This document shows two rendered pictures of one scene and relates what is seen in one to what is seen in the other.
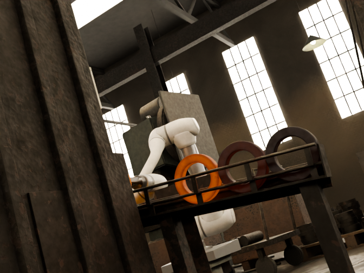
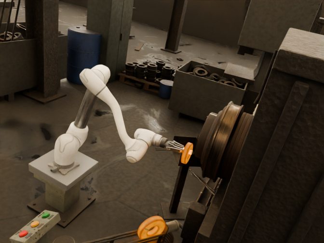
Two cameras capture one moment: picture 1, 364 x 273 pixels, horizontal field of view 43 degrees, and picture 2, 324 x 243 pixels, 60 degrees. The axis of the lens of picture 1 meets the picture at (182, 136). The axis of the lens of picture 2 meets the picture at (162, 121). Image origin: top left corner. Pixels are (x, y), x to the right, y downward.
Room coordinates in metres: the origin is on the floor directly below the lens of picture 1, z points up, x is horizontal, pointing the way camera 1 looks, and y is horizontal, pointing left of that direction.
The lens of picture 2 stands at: (2.56, 2.02, 1.88)
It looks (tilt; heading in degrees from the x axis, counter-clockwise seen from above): 27 degrees down; 263
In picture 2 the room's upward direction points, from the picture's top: 12 degrees clockwise
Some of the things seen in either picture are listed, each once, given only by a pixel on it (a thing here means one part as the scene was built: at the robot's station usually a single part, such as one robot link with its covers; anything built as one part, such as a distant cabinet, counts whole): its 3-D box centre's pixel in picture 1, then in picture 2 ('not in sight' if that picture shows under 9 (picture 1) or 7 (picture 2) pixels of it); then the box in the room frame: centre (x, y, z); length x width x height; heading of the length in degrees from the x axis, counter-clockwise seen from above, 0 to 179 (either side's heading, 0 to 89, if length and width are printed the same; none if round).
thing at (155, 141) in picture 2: (143, 183); (157, 141); (2.35, 0.26, 0.83); 0.09 x 0.06 x 0.09; 64
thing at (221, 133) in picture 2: not in sight; (222, 141); (2.03, 0.64, 1.11); 0.47 x 0.06 x 0.47; 64
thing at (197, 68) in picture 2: not in sight; (209, 94); (1.42, -2.13, 0.39); 1.03 x 0.83 x 0.79; 158
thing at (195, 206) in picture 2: not in sight; (194, 222); (2.12, 0.86, 0.68); 0.11 x 0.08 x 0.24; 154
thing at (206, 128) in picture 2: not in sight; (206, 135); (2.12, 0.60, 1.11); 0.28 x 0.06 x 0.28; 64
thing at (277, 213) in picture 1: (273, 229); not in sight; (6.18, -0.75, 0.38); 1.03 x 0.83 x 0.75; 67
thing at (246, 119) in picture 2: not in sight; (236, 146); (1.95, 0.68, 1.11); 0.47 x 0.10 x 0.47; 64
